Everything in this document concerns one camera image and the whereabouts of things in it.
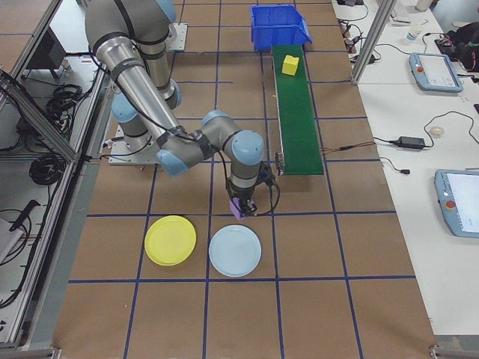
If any white cloth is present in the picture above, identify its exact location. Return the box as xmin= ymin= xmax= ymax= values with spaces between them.
xmin=0 ymin=218 xmax=24 ymax=263

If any white desk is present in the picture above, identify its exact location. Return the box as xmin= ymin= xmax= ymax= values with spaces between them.
xmin=331 ymin=0 xmax=479 ymax=337

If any black conveyor power adapter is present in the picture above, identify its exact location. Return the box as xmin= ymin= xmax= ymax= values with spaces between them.
xmin=373 ymin=135 xmax=427 ymax=150

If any light blue plastic plate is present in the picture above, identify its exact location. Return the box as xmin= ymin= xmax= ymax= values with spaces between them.
xmin=208 ymin=224 xmax=263 ymax=278

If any V-shaped metal bar frame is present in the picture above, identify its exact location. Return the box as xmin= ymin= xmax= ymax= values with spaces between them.
xmin=0 ymin=0 xmax=109 ymax=359

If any aluminium profile post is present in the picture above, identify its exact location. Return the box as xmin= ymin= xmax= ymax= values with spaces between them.
xmin=350 ymin=0 xmax=398 ymax=87

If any light blue teach pendant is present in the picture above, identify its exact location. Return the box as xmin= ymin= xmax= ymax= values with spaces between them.
xmin=409 ymin=52 xmax=464 ymax=91
xmin=433 ymin=168 xmax=479 ymax=237

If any yellow plastic plate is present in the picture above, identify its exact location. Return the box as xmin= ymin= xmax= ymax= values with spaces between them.
xmin=144 ymin=215 xmax=198 ymax=267

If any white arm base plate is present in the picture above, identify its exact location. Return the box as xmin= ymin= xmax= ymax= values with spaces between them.
xmin=168 ymin=21 xmax=189 ymax=52
xmin=108 ymin=123 xmax=162 ymax=166

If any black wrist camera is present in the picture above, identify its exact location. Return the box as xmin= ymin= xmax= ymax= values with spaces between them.
xmin=259 ymin=161 xmax=280 ymax=188

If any purple foam block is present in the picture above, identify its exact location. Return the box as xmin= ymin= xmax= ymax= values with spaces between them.
xmin=228 ymin=197 xmax=257 ymax=222

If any coiled black cable bundle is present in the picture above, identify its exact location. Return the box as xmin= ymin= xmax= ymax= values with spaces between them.
xmin=30 ymin=152 xmax=65 ymax=185

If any black handle tool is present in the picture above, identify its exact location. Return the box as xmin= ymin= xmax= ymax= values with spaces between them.
xmin=10 ymin=200 xmax=40 ymax=231

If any yellow foam block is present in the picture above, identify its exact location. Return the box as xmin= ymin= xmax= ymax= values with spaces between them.
xmin=281 ymin=55 xmax=300 ymax=77

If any red conveyor wire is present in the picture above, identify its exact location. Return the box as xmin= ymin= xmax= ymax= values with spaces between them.
xmin=321 ymin=141 xmax=376 ymax=153

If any blue plastic storage bin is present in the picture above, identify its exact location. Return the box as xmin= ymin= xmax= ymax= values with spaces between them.
xmin=250 ymin=4 xmax=314 ymax=53

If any aluminium profile bar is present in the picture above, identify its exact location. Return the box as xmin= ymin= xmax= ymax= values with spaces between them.
xmin=429 ymin=343 xmax=479 ymax=359
xmin=0 ymin=346 xmax=61 ymax=359

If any black barrel plug cable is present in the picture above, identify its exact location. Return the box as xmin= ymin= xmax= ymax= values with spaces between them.
xmin=379 ymin=159 xmax=411 ymax=177

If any black box device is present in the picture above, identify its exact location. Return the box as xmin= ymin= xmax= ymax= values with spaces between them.
xmin=25 ymin=28 xmax=67 ymax=71

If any green conveyor belt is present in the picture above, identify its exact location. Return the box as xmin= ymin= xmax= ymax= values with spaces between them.
xmin=269 ymin=43 xmax=325 ymax=177

